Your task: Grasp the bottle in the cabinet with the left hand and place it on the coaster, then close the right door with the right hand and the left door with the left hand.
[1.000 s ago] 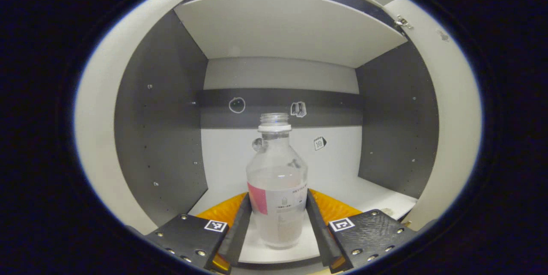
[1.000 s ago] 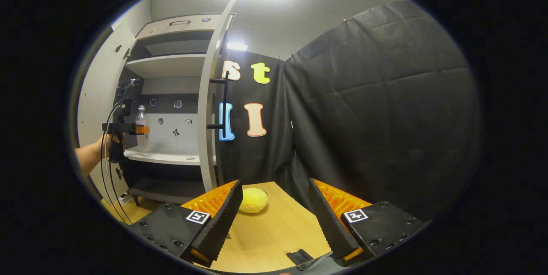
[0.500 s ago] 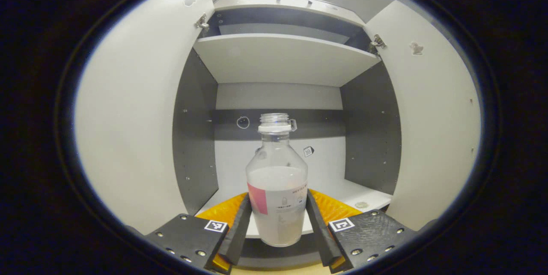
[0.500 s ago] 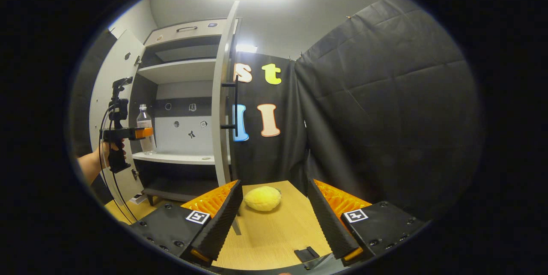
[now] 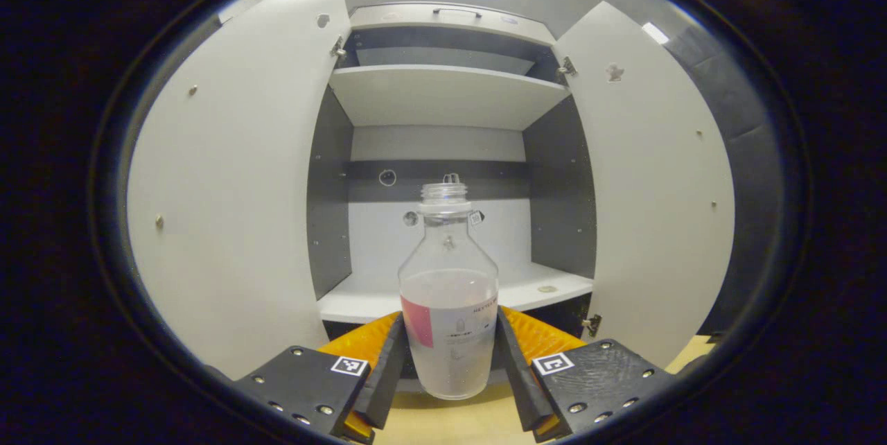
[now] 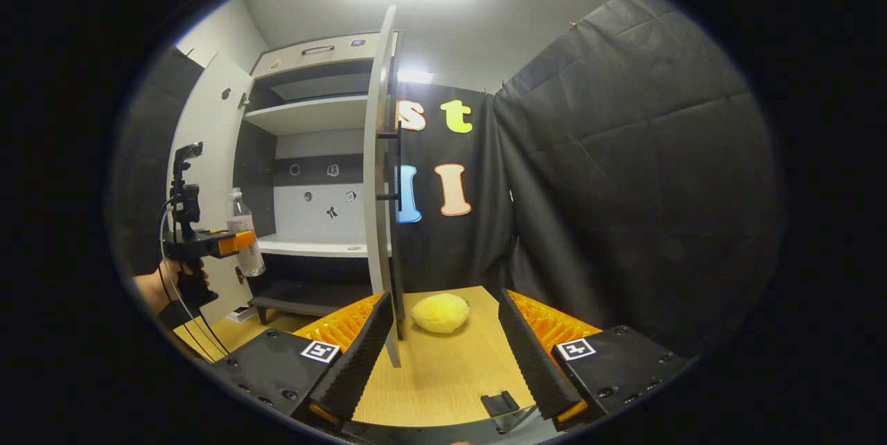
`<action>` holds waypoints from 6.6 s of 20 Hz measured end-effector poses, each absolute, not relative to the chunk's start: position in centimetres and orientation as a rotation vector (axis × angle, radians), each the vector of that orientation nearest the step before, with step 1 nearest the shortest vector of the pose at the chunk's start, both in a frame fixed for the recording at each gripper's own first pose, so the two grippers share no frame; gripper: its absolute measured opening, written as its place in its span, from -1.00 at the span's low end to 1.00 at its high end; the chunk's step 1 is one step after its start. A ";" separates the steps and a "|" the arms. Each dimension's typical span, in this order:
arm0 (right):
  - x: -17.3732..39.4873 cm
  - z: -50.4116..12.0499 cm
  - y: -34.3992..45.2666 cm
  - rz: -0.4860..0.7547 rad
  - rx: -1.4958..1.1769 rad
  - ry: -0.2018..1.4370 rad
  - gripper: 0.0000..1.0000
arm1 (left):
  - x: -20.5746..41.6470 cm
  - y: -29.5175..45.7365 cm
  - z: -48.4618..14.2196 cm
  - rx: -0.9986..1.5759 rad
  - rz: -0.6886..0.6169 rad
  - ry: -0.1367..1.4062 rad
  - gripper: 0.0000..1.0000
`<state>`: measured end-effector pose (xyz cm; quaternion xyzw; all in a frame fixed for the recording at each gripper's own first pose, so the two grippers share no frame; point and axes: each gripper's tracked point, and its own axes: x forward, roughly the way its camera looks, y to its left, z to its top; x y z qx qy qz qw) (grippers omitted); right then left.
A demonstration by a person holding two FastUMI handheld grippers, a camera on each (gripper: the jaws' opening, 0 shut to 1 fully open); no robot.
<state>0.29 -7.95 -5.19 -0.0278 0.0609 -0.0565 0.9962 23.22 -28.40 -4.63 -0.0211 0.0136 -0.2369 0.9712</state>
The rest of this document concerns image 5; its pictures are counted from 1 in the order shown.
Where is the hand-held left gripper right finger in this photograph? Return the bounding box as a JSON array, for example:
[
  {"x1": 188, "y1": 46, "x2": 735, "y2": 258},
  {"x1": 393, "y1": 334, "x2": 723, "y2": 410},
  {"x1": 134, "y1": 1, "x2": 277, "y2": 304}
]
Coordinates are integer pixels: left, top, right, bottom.
[{"x1": 495, "y1": 305, "x2": 676, "y2": 442}]

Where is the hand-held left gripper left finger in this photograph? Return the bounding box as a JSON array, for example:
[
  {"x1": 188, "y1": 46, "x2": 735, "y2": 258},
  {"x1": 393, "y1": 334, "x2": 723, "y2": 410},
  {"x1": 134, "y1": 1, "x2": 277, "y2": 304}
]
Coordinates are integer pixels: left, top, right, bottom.
[{"x1": 232, "y1": 311, "x2": 410, "y2": 444}]

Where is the clear plastic bottle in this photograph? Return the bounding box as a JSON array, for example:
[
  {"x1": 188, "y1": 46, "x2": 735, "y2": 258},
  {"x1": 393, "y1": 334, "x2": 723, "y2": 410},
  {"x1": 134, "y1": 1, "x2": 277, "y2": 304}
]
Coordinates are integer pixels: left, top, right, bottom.
[{"x1": 398, "y1": 182, "x2": 500, "y2": 401}]

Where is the grey cabinet door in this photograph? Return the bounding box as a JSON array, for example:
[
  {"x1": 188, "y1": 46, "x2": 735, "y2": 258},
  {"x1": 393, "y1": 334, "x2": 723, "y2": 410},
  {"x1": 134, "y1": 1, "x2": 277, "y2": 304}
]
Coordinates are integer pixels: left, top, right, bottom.
[
  {"x1": 552, "y1": 1, "x2": 735, "y2": 369},
  {"x1": 127, "y1": 0, "x2": 353, "y2": 381}
]

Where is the grey cabinet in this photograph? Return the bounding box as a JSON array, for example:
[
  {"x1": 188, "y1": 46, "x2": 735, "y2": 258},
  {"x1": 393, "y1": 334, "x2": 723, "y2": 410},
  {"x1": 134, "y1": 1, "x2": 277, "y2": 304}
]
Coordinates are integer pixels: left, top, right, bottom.
[{"x1": 307, "y1": 1, "x2": 598, "y2": 342}]

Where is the grey cabinet shelf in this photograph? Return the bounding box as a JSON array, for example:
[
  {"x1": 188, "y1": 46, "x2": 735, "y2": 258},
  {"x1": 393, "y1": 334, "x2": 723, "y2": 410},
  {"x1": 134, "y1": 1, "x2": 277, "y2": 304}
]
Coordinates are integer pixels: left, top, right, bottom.
[
  {"x1": 328, "y1": 64, "x2": 571, "y2": 132},
  {"x1": 317, "y1": 261, "x2": 595, "y2": 325}
]

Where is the black backdrop cloth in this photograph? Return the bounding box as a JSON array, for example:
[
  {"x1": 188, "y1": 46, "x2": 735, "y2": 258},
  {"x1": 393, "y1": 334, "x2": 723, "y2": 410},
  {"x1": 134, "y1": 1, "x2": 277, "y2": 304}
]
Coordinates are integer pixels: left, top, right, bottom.
[{"x1": 665, "y1": 22, "x2": 787, "y2": 338}]

